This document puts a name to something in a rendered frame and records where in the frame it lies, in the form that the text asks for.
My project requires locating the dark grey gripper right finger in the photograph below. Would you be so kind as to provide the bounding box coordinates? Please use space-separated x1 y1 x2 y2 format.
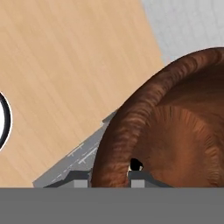
127 170 173 189

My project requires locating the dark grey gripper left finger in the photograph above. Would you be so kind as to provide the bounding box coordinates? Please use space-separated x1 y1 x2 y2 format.
43 170 92 189

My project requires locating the brown wooden bowl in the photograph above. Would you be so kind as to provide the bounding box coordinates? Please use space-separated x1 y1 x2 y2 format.
90 46 224 189

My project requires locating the white round black-ringed object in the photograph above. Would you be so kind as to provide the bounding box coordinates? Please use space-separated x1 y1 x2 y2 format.
0 91 13 153

